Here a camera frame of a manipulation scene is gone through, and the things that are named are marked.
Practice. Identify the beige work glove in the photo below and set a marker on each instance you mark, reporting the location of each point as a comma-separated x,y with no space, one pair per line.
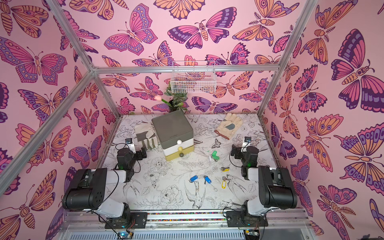
229,126

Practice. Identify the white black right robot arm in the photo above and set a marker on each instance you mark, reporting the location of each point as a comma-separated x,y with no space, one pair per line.
275,186

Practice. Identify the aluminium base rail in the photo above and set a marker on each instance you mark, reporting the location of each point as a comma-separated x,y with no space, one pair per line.
191,225

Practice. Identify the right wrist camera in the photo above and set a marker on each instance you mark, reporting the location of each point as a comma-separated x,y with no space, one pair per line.
247,141

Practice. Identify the potted green plant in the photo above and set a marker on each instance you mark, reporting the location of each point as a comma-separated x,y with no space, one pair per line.
178,102

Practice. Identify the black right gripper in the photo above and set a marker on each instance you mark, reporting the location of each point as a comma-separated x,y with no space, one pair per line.
237,151

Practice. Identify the key with blue tag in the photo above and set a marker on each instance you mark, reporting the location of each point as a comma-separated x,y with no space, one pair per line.
193,179

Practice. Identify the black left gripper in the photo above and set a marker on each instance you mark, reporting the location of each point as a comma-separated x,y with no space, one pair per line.
139,156

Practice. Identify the white wire wall basket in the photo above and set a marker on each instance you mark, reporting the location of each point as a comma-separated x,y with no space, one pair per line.
193,77

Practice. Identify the grey three-drawer storage box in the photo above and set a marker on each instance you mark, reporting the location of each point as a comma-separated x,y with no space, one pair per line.
175,134

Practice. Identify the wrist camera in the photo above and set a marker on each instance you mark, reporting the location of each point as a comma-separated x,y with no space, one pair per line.
247,141
130,144

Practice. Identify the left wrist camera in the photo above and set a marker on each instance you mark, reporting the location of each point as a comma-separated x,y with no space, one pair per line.
130,144

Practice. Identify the grey white work glove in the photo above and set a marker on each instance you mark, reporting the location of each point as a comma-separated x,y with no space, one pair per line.
146,136

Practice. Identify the aluminium cage frame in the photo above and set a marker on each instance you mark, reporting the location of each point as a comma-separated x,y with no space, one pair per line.
45,68

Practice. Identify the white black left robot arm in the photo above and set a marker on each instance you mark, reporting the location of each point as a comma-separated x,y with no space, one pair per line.
87,189

